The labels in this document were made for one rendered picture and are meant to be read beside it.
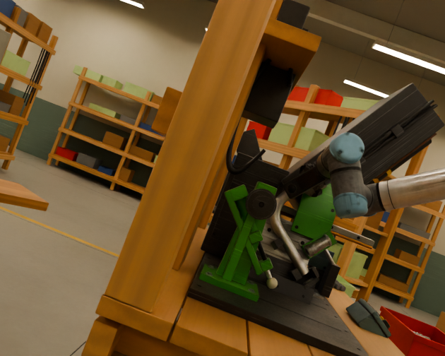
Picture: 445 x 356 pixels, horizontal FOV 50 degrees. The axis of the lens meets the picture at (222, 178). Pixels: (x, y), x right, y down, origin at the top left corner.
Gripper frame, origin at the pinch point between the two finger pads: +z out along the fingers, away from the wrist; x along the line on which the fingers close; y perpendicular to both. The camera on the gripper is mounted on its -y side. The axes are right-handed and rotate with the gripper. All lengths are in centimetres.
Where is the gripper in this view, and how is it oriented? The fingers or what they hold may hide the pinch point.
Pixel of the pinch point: (303, 187)
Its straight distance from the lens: 145.7
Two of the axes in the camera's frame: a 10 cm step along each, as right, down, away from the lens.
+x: -4.1, -8.8, 2.1
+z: -0.9, 2.8, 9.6
